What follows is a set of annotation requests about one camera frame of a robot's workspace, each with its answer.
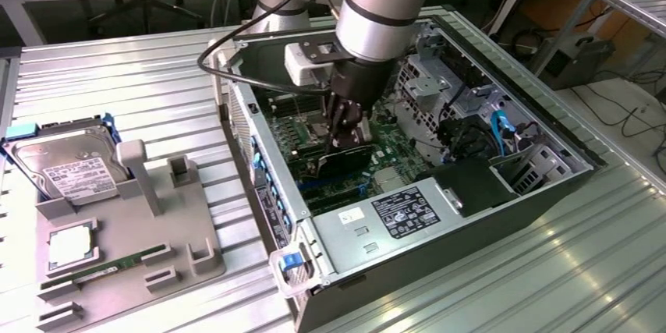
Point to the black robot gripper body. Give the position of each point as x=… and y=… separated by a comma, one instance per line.
x=365, y=79

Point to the black graphics card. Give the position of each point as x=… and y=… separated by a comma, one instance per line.
x=344, y=161

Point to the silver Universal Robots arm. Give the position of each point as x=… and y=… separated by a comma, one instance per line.
x=380, y=9

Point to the CPU socket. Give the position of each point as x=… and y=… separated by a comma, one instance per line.
x=316, y=126

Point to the green motherboard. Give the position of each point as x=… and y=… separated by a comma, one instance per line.
x=398, y=149

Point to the black RAM slots bank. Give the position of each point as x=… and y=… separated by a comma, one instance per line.
x=286, y=105

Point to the silver metal drive cage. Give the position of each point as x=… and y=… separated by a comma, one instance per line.
x=432, y=87

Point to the silver chipset heatsink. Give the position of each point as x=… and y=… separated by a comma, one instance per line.
x=392, y=179

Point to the blue expansion slot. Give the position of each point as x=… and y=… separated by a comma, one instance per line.
x=310, y=185

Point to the silver power supply with label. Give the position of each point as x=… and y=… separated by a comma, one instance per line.
x=360, y=239

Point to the open black PC case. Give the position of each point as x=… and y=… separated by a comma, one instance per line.
x=469, y=231

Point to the blue case latch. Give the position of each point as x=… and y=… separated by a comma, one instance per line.
x=290, y=261

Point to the black box on floor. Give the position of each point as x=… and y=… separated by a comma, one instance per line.
x=577, y=62

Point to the blue disk carrier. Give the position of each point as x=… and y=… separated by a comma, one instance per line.
x=111, y=130

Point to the grey parts rack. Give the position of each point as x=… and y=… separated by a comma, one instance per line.
x=130, y=239

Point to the silver hard disk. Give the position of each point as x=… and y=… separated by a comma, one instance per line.
x=73, y=169

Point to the silver CPU chip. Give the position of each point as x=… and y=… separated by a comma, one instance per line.
x=70, y=245

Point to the green RAM stick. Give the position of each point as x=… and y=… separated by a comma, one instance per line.
x=94, y=270

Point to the aluminium frame table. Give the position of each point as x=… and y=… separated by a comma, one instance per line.
x=625, y=1

